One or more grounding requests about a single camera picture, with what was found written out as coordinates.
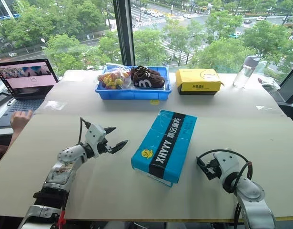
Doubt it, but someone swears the black window frame post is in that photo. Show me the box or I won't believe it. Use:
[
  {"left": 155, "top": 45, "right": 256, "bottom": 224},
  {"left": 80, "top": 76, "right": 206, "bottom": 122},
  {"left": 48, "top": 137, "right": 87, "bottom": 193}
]
[{"left": 112, "top": 0, "right": 136, "bottom": 70}]

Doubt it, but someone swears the clear bag of colourful toys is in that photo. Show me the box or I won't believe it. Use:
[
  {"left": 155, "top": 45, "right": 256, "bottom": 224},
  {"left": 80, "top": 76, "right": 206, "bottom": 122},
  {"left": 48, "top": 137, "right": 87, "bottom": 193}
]
[{"left": 97, "top": 66, "right": 131, "bottom": 91}]

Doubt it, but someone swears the black monitor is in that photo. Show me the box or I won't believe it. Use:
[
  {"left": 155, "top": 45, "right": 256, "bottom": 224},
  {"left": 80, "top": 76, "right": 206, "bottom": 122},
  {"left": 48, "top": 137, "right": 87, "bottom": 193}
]
[{"left": 271, "top": 63, "right": 293, "bottom": 108}]

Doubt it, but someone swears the dark blue laptop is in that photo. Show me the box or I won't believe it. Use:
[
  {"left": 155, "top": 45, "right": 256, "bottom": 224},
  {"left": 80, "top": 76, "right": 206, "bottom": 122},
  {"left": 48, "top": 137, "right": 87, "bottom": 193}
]
[{"left": 0, "top": 58, "right": 60, "bottom": 128}]

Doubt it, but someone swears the black device beside laptop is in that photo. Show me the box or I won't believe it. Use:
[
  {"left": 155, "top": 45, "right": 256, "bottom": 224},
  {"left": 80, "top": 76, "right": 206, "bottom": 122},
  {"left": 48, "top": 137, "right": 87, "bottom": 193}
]
[{"left": 0, "top": 91, "right": 13, "bottom": 111}]

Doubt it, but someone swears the blue shoe box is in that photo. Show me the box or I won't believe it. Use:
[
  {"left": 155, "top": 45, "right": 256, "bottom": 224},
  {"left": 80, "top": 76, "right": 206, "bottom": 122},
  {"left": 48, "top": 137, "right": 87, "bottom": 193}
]
[{"left": 131, "top": 109, "right": 198, "bottom": 188}]

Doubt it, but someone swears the clear water bottle grey cap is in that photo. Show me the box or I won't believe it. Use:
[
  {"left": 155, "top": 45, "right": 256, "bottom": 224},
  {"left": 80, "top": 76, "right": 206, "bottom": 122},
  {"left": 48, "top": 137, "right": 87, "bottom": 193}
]
[{"left": 232, "top": 55, "right": 261, "bottom": 89}]

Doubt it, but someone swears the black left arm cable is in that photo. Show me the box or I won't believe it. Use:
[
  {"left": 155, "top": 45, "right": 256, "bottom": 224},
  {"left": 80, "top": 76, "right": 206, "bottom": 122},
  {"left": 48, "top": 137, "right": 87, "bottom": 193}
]
[{"left": 79, "top": 117, "right": 91, "bottom": 144}]

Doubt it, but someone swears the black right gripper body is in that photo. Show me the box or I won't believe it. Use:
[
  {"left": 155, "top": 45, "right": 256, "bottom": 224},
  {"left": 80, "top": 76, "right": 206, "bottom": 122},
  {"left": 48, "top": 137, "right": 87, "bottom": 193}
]
[{"left": 203, "top": 159, "right": 220, "bottom": 178}]

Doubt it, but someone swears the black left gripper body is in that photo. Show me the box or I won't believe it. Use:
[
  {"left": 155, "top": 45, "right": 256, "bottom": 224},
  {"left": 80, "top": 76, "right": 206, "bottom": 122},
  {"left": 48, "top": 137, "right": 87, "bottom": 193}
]
[{"left": 98, "top": 138, "right": 113, "bottom": 155}]

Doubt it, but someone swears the blue plastic bin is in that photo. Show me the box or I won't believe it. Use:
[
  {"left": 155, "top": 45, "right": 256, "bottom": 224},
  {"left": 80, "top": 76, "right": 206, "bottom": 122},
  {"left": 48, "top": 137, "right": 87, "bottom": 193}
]
[{"left": 94, "top": 65, "right": 172, "bottom": 101}]

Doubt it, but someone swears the yellow and black cardboard box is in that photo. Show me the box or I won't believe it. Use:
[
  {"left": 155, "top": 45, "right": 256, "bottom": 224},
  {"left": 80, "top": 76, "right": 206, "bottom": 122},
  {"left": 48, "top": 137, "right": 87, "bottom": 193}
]
[{"left": 175, "top": 68, "right": 225, "bottom": 96}]

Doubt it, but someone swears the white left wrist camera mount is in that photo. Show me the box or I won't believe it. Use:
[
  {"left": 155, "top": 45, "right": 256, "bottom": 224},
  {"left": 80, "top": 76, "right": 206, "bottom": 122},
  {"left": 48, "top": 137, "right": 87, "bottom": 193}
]
[{"left": 85, "top": 124, "right": 107, "bottom": 158}]

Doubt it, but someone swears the person's bare hand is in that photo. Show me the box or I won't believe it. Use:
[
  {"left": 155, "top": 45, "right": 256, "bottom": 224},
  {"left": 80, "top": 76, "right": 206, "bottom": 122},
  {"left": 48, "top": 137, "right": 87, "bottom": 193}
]
[{"left": 10, "top": 110, "right": 33, "bottom": 135}]

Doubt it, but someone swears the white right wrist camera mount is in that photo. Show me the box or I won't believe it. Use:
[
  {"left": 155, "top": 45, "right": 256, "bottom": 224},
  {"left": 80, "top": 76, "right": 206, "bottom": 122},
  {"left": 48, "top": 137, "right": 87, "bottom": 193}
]
[{"left": 213, "top": 151, "right": 240, "bottom": 182}]

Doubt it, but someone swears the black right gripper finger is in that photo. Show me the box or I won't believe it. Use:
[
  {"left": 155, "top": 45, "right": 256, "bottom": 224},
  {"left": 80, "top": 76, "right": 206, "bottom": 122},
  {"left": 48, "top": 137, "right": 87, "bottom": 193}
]
[
  {"left": 204, "top": 169, "right": 217, "bottom": 181},
  {"left": 196, "top": 156, "right": 207, "bottom": 170}
]

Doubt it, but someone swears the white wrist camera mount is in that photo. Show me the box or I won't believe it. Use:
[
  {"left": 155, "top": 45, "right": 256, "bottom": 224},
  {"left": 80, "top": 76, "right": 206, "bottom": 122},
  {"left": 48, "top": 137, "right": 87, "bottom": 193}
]
[
  {"left": 213, "top": 151, "right": 240, "bottom": 182},
  {"left": 85, "top": 124, "right": 107, "bottom": 158}
]

